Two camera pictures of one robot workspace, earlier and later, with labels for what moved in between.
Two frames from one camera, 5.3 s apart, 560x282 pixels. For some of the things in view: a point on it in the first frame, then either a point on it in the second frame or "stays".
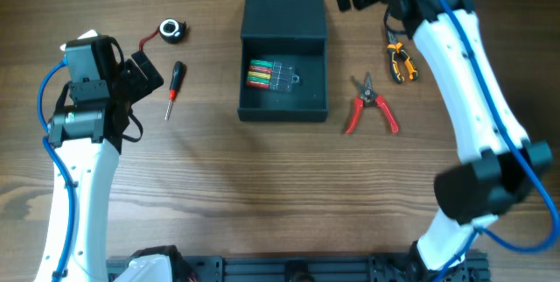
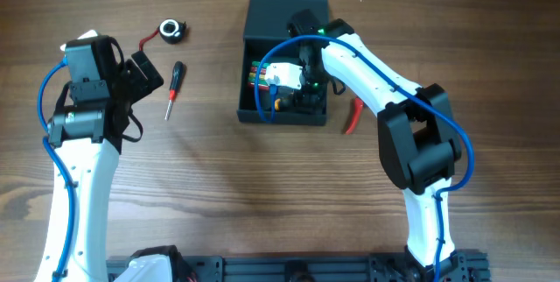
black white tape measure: [171, 31] stays
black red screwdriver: [176, 82] stays
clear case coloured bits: [271, 74] stays
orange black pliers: [394, 46] to [276, 104]
